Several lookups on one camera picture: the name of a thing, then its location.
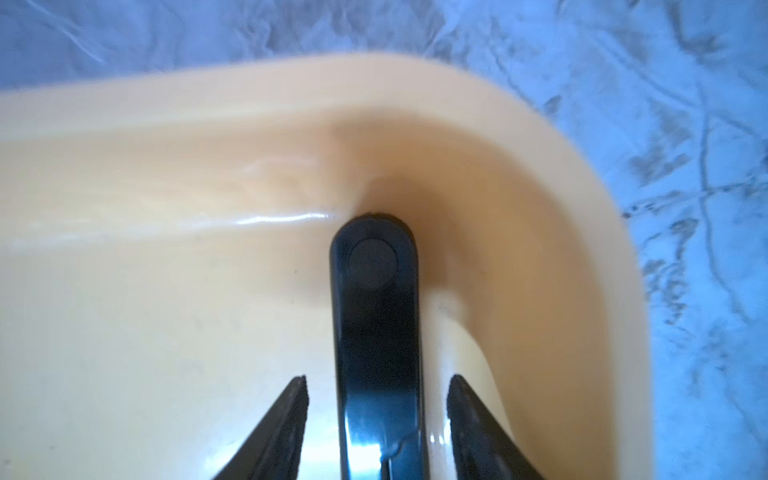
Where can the black pruning pliers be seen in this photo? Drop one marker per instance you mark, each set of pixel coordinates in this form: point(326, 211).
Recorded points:
point(379, 375)

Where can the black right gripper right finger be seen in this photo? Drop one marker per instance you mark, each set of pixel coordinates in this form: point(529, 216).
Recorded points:
point(481, 448)

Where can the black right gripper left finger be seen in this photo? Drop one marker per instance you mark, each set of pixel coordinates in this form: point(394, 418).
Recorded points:
point(273, 448)

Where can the yellow plastic storage box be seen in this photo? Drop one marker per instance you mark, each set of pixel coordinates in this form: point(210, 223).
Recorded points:
point(165, 267)

